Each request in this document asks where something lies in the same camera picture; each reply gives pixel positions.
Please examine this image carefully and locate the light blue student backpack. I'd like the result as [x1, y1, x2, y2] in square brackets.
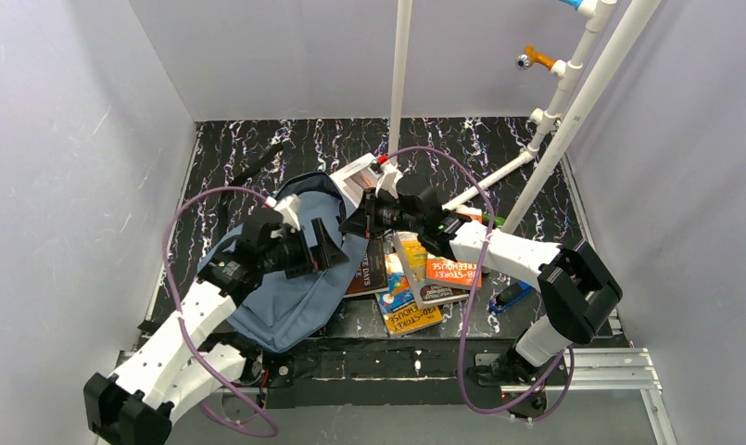
[196, 171, 369, 353]

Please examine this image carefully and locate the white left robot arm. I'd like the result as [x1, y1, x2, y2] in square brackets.
[83, 209, 352, 444]

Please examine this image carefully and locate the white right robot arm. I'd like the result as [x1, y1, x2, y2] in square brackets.
[340, 186, 623, 368]

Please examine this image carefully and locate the beige paperback book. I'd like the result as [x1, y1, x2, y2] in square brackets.
[392, 231, 470, 309]

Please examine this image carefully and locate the white style magazine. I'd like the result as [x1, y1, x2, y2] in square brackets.
[330, 153, 377, 207]

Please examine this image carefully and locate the dark three days book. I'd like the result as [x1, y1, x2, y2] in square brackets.
[344, 239, 388, 298]

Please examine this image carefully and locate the orange storey treehouse book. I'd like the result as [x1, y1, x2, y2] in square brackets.
[425, 253, 477, 290]

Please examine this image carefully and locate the colourful blue storey book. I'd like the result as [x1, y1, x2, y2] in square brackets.
[376, 253, 443, 337]

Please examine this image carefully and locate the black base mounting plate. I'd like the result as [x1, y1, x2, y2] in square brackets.
[188, 334, 632, 412]

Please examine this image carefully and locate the orange blue pipe valve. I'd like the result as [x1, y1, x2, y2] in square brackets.
[515, 44, 556, 70]

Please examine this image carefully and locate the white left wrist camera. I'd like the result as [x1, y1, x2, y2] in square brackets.
[264, 195, 301, 232]

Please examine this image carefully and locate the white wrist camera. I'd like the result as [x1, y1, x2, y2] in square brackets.
[370, 155, 402, 198]
[264, 195, 301, 232]

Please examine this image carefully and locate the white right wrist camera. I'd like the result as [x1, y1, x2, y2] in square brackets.
[370, 155, 402, 198]

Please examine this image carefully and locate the aluminium rail frame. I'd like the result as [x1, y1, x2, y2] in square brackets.
[95, 347, 681, 445]

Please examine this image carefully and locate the white pvc pipe frame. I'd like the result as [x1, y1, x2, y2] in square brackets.
[387, 1, 658, 231]

